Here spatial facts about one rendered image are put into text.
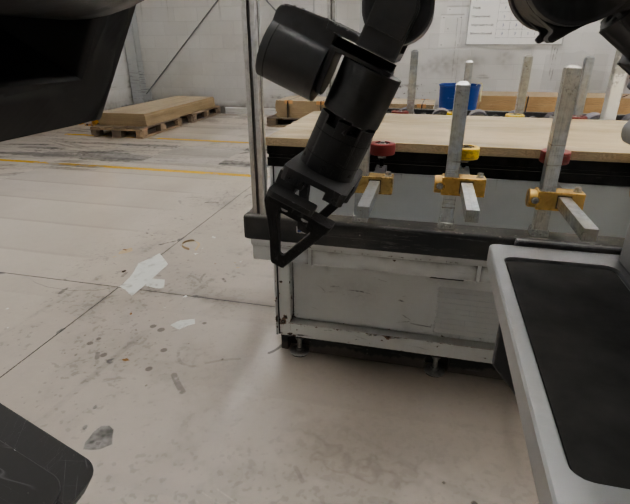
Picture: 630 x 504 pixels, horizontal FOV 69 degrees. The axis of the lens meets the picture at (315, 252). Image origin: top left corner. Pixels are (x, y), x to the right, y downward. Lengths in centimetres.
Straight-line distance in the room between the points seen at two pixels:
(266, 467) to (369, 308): 68
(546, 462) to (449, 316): 160
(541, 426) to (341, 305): 163
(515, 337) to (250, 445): 142
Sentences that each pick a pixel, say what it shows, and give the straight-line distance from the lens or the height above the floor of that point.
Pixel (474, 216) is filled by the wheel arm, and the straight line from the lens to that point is 112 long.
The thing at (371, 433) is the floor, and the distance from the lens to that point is 167.
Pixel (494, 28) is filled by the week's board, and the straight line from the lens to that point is 848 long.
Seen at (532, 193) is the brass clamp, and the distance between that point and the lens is 138.
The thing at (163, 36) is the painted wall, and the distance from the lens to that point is 976.
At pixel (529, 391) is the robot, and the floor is 104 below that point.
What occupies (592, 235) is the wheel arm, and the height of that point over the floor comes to 81.
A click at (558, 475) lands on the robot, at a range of 21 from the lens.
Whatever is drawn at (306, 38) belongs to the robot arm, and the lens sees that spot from 45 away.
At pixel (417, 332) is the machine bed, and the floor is 18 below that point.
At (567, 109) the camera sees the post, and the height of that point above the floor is 104.
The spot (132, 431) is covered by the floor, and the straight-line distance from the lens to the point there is 178.
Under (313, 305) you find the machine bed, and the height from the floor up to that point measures 24.
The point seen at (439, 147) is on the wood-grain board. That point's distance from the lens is 154.
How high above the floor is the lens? 119
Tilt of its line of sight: 24 degrees down
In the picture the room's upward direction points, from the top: straight up
